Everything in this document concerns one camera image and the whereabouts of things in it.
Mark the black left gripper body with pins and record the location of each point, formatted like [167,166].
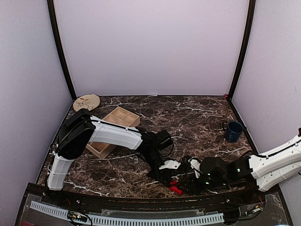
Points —
[160,174]

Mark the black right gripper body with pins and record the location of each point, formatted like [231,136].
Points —
[193,185]

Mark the red patterned sock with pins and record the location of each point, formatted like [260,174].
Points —
[174,188]

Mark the wooden compartment tray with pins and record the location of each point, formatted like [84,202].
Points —
[118,128]

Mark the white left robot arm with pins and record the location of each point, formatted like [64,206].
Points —
[83,128]

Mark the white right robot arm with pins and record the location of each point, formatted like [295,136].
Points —
[254,172]

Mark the dark blue mug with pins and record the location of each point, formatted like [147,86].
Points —
[233,130]

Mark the small green circuit board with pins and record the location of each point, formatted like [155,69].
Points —
[76,216]

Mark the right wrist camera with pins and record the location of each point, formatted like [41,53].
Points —
[214,167]

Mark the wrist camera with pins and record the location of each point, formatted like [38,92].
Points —
[214,167]
[165,145]

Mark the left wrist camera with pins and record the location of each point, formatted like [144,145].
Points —
[165,145]

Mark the white slotted cable duct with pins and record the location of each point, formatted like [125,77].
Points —
[132,218]

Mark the black front rail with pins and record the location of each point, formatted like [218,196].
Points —
[95,203]

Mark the right black frame post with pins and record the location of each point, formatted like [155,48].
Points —
[243,49]

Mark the black frame post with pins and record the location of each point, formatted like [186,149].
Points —
[59,48]
[243,49]

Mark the left black frame post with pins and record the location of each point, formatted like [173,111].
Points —
[59,48]

